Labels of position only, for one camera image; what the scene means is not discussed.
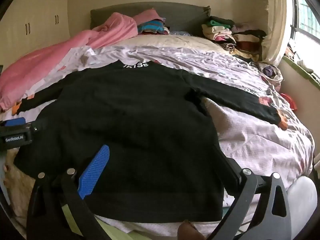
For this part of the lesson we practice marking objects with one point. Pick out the purple cloth bundle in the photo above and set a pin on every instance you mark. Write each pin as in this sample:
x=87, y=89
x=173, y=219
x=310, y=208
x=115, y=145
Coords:
x=271, y=72

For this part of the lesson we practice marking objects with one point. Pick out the pink blanket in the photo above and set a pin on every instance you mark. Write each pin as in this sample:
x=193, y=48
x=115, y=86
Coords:
x=50, y=60

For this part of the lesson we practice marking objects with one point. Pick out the stack of striped folded clothes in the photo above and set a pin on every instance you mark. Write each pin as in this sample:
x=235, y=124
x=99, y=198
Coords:
x=152, y=27

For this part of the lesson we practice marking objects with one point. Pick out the red cloth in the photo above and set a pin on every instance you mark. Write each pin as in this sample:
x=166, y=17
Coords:
x=290, y=101

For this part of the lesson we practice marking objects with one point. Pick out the brown rounded object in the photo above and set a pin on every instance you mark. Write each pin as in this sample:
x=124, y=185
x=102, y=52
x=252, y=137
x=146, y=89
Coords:
x=190, y=231

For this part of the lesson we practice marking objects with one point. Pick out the grey headboard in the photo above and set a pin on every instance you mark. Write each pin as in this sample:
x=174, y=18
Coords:
x=180, y=15

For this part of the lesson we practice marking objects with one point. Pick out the cream curtain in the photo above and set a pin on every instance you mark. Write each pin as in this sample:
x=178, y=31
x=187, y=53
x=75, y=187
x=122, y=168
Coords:
x=276, y=25

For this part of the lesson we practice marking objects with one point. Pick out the white rounded object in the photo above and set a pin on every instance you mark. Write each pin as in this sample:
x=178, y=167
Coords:
x=302, y=205

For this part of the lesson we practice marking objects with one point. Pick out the window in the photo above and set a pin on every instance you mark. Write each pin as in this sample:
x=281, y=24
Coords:
x=306, y=25

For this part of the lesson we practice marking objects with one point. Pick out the floral printed duvet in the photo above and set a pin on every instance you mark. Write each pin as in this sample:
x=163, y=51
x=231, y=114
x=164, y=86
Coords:
x=250, y=135

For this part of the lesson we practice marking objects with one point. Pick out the cream bed sheet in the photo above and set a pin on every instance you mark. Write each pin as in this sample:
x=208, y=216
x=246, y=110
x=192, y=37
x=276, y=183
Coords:
x=175, y=41

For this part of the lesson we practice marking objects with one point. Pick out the cream wardrobe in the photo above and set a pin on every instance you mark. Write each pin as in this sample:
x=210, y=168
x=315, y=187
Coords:
x=37, y=17

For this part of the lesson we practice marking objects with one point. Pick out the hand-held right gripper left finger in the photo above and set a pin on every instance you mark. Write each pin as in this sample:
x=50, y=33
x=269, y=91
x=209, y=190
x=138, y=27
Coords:
x=94, y=171

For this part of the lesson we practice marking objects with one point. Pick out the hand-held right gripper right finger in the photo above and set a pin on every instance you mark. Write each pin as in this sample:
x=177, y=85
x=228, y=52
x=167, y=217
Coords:
x=232, y=177

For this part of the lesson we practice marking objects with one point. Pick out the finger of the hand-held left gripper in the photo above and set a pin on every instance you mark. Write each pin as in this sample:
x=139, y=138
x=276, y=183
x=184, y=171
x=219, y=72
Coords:
x=13, y=123

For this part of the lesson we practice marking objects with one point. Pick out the black printed t-shirt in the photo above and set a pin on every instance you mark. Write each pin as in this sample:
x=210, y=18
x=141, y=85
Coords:
x=137, y=117

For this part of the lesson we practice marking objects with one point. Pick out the pile of folded clothes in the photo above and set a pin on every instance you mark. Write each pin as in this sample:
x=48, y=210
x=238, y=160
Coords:
x=232, y=35

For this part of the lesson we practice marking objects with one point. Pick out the green windowsill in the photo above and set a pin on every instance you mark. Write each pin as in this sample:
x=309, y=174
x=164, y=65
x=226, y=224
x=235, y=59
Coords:
x=302, y=76

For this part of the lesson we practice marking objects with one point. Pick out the beige fuzzy bed sheet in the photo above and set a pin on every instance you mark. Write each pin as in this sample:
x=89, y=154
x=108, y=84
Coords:
x=17, y=180

